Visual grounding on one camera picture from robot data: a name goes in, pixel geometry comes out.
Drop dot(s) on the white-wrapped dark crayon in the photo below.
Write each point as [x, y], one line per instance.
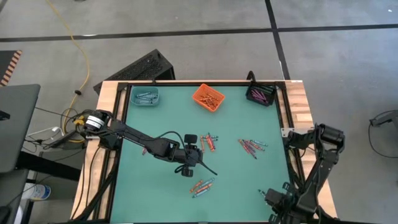
[145, 102]

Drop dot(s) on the large grey desk surface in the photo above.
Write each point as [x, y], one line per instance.
[17, 124]

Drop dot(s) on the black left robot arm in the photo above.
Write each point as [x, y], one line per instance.
[140, 140]

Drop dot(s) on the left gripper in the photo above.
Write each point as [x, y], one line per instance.
[189, 155]

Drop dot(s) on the black metal table frame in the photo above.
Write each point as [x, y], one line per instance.
[202, 84]

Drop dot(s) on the white plastic bottle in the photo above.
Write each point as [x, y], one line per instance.
[37, 192]

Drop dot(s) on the black mat orange striped edge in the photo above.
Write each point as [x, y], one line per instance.
[7, 67]

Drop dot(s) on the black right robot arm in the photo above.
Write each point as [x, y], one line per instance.
[320, 168]

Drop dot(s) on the orange plastic basket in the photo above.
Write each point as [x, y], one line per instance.
[217, 93]

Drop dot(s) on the small grey desk surface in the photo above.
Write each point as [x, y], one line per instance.
[11, 193]

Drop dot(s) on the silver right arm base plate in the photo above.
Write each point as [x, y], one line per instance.
[284, 132]

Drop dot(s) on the green table mat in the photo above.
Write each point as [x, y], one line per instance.
[186, 124]

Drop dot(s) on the teal plastic bin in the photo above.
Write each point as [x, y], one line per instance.
[133, 91]

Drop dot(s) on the yellow plug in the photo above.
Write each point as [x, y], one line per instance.
[79, 120]

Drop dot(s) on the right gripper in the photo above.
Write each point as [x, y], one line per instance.
[280, 202]

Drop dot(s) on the grey metal stand foot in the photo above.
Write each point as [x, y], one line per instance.
[384, 118]

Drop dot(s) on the black plastic basket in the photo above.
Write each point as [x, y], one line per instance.
[270, 88]

